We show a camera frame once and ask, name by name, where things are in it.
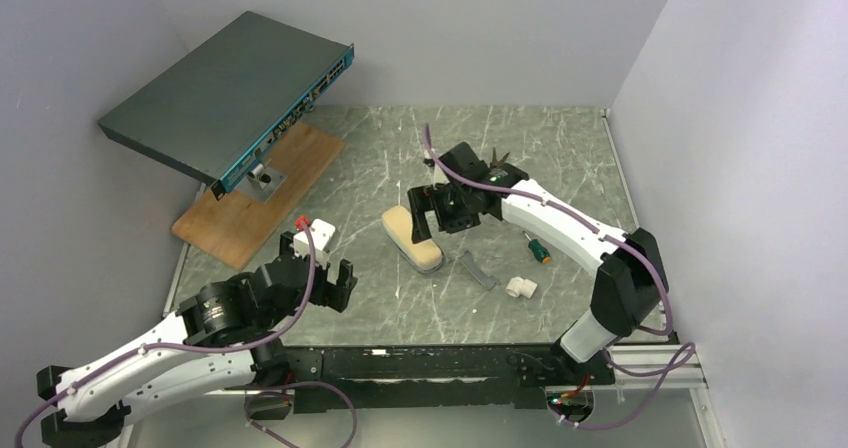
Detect cream umbrella case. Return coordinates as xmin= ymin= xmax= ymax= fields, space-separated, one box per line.
xmin=381 ymin=205 xmax=445 ymax=274

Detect white pipe elbow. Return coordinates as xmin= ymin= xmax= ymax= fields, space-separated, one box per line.
xmin=505 ymin=277 xmax=538 ymax=299

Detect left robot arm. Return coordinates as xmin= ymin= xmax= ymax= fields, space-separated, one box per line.
xmin=28 ymin=230 xmax=357 ymax=447

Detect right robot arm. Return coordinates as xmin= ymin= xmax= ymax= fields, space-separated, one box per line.
xmin=407 ymin=142 xmax=668 ymax=364

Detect wooden board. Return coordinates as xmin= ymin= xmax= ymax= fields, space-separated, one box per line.
xmin=171 ymin=122 xmax=345 ymax=270

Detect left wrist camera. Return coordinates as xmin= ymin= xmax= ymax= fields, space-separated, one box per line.
xmin=292 ymin=216 xmax=337 ymax=268

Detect yellow handled pliers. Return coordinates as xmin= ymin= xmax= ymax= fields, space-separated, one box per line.
xmin=489 ymin=148 xmax=510 ymax=170

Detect metal switch stand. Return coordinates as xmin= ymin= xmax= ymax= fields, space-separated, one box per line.
xmin=239 ymin=162 xmax=287 ymax=202

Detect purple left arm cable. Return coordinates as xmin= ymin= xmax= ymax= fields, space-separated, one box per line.
xmin=13 ymin=226 xmax=359 ymax=448

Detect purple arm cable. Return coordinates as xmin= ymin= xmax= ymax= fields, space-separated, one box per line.
xmin=422 ymin=123 xmax=697 ymax=432
xmin=13 ymin=226 xmax=359 ymax=448

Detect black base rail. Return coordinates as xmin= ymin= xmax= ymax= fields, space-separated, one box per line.
xmin=242 ymin=343 xmax=615 ymax=414

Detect green handled screwdriver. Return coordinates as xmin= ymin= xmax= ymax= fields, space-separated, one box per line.
xmin=522 ymin=232 xmax=551 ymax=264

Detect dark network switch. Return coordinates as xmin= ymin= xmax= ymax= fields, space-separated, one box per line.
xmin=97 ymin=11 xmax=355 ymax=199

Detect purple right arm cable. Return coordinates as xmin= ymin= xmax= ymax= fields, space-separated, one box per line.
xmin=422 ymin=123 xmax=697 ymax=432

